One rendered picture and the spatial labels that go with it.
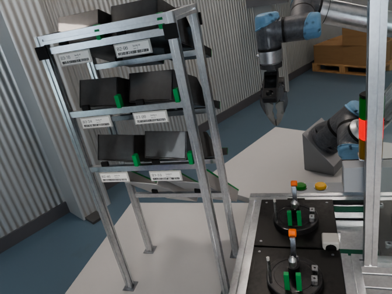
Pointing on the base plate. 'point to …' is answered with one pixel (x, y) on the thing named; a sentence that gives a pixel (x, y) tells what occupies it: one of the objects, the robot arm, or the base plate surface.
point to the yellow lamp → (361, 149)
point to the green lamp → (362, 108)
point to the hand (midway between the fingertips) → (276, 122)
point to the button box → (324, 189)
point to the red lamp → (361, 129)
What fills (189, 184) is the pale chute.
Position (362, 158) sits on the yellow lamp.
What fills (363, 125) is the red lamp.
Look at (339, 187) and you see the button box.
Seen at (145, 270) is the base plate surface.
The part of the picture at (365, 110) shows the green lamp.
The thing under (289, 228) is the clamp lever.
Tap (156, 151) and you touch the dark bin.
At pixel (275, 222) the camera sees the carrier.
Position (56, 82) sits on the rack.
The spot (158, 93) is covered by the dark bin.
